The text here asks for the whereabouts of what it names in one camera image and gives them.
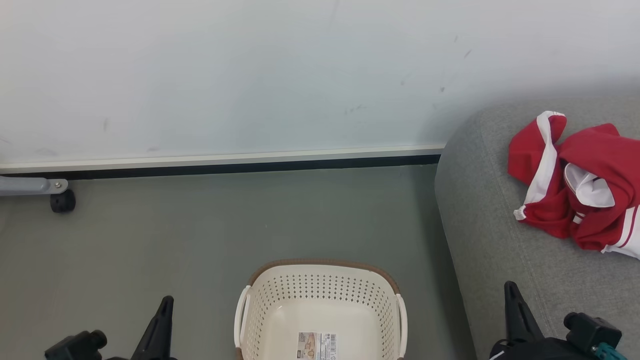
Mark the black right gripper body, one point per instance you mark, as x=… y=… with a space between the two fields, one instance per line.
x=540 y=351

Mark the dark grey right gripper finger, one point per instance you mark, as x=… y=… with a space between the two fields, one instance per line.
x=520 y=315

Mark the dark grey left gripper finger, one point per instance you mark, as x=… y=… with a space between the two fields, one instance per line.
x=157 y=335

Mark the red and white garment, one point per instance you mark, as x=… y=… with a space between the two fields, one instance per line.
x=595 y=150

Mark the grey fabric sofa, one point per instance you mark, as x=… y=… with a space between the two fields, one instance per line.
x=490 y=225

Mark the paper label sticker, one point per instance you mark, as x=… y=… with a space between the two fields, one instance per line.
x=317 y=346

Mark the black caster wheel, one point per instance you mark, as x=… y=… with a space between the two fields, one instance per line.
x=62 y=201

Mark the cream perforated plastic laundry basket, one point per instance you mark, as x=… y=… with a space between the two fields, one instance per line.
x=320 y=290

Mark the black baseboard strip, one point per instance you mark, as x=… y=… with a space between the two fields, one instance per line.
x=225 y=167

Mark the grey metal stand leg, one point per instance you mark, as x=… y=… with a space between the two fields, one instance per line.
x=25 y=185

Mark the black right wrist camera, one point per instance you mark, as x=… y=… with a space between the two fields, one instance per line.
x=592 y=331

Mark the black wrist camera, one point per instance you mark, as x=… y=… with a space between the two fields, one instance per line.
x=592 y=331
x=75 y=346

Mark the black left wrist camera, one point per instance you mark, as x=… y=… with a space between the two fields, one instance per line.
x=75 y=346

